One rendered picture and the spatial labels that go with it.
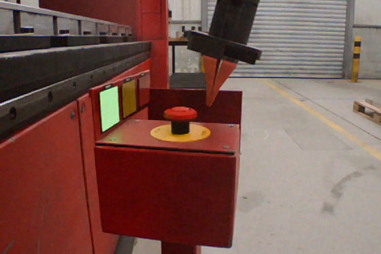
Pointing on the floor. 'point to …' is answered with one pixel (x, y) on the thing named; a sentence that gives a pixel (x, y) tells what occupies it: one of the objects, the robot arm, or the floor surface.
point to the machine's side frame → (116, 5)
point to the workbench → (181, 82)
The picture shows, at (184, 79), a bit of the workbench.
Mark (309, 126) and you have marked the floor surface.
